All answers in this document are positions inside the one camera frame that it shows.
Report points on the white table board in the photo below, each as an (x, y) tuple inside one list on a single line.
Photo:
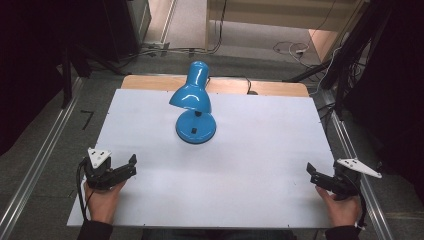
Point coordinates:
[(253, 160)]

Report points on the person's left hand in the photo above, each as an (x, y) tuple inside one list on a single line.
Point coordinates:
[(101, 203)]

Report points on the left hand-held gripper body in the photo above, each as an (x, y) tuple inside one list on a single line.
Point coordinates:
[(98, 176)]

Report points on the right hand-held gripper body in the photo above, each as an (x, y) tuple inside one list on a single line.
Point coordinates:
[(346, 185)]

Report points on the grey power strip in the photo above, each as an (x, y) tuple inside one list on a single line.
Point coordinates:
[(156, 46)]

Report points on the aluminium floor rail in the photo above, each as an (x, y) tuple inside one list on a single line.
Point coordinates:
[(36, 163), (366, 200)]

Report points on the person's right hand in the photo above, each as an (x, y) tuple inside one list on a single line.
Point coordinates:
[(343, 211)]

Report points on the wooden table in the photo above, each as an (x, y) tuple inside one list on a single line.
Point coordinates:
[(276, 88)]

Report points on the blue desk lamp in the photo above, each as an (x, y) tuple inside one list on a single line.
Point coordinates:
[(195, 128)]

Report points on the black metal stand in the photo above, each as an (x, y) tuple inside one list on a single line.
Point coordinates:
[(66, 76), (343, 66)]

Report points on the light wooden furniture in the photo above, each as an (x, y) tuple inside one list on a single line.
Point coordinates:
[(276, 13)]

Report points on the dark curtain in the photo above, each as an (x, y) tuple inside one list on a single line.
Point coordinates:
[(30, 60), (396, 90)]

